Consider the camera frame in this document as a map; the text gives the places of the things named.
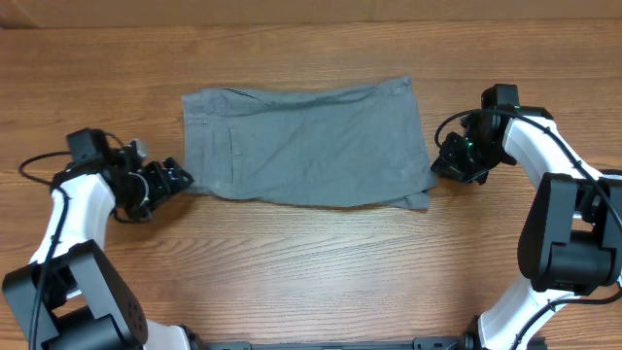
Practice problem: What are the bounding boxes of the grey shorts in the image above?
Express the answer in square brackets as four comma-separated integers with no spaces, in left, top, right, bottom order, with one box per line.
[183,77,437,210]

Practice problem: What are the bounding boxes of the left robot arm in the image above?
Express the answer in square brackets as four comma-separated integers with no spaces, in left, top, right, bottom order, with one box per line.
[2,128,204,350]

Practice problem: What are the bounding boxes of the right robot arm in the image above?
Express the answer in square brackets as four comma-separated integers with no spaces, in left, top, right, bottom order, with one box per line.
[432,84,621,349]

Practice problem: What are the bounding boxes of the blue patterned cloth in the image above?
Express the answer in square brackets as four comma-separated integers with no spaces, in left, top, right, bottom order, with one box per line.
[601,169,622,178]

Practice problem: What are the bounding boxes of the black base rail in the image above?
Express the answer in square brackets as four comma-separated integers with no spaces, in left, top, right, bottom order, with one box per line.
[204,336,460,350]

